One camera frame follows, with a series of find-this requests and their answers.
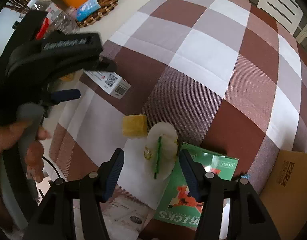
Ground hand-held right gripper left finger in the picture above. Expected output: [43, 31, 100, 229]
[22, 148, 125, 240]

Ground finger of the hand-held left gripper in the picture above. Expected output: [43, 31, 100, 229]
[47, 89, 81, 105]
[93, 56, 117, 72]

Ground white medicine box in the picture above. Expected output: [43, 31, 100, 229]
[83, 70, 131, 100]

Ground yellow wooden box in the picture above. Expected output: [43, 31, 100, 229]
[59, 71, 80, 82]

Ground brown white checkered tablecloth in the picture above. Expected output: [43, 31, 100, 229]
[50, 0, 307, 233]

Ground green toy bricks box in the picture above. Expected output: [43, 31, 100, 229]
[153, 142, 239, 227]

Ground black cable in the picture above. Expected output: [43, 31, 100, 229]
[42, 157, 67, 182]

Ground brown cardboard box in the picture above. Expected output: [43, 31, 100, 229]
[260, 150, 307, 240]

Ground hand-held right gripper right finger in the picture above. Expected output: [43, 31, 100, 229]
[179, 149, 281, 240]

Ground cream slatted chair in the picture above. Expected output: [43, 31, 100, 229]
[256, 0, 304, 34]

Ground blue tissue pack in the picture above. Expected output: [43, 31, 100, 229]
[76, 0, 102, 22]

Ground person's left hand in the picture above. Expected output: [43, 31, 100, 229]
[0, 121, 52, 183]

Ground white printed packet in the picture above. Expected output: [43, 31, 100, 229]
[102, 195, 149, 233]

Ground red plastic item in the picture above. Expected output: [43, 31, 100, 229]
[35, 17, 52, 40]

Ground clear bottle red label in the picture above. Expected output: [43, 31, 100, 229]
[46, 4, 80, 34]

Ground yellow sponge block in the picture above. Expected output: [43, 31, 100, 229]
[122, 114, 147, 138]

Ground woven basket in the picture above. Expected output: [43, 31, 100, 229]
[76, 0, 119, 28]

